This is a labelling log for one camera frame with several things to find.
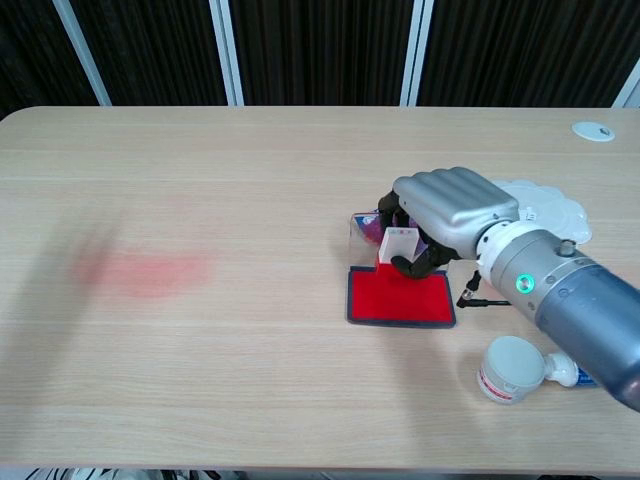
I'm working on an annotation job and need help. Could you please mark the white table cable grommet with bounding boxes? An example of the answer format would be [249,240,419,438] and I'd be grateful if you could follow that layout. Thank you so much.
[571,120,616,144]

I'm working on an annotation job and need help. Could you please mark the white partition frame post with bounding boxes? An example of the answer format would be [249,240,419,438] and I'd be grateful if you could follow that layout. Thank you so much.
[209,0,245,107]
[611,64,640,109]
[400,0,434,107]
[52,0,113,107]

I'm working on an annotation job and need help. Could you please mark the red ink pad box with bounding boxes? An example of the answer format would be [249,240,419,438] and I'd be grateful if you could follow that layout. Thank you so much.
[346,212,457,329]

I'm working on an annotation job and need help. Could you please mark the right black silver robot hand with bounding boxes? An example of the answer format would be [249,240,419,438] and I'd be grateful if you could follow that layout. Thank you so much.
[378,167,521,280]

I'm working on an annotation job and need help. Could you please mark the small red white eraser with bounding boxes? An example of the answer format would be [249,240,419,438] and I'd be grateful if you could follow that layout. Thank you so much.
[374,226,421,266]

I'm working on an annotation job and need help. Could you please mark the white flower-shaped plastic dish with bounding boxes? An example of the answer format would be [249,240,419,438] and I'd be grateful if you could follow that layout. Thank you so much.
[492,178,594,246]

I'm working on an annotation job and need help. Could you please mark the blue white toothpaste tube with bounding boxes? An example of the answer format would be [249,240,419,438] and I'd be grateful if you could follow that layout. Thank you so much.
[544,349,601,389]

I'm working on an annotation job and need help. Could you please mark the white round jar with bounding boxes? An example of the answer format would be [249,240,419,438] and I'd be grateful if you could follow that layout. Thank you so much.
[477,335,546,406]

